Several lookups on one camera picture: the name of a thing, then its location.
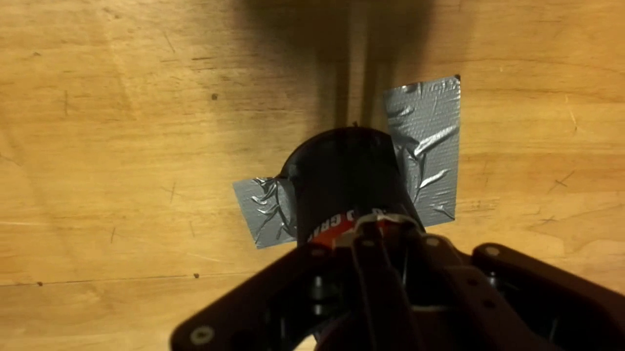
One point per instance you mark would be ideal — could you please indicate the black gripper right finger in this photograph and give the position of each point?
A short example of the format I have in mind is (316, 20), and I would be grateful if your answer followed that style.
(507, 299)

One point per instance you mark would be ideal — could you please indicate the dark bottle with red label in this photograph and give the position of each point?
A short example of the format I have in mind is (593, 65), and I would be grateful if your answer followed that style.
(343, 182)

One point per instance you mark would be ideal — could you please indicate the pale elastic band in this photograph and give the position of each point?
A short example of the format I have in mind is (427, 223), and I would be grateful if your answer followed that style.
(382, 221)

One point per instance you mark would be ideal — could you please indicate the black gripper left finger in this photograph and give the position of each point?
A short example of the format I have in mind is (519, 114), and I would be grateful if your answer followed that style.
(293, 305)

